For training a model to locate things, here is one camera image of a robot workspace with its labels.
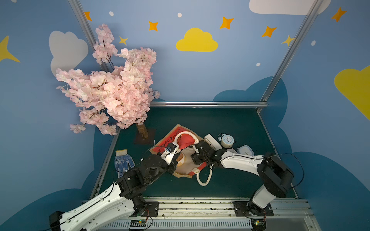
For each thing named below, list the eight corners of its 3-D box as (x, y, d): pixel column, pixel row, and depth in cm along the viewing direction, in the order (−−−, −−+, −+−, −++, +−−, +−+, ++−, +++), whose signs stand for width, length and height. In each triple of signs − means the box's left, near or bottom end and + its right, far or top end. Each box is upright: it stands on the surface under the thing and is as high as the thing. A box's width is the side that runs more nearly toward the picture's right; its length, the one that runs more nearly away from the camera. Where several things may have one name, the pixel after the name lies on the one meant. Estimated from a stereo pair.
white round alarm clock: (219, 147, 98) (219, 146, 96) (217, 135, 104) (217, 133, 103) (235, 148, 98) (236, 146, 96) (232, 135, 105) (233, 133, 103)
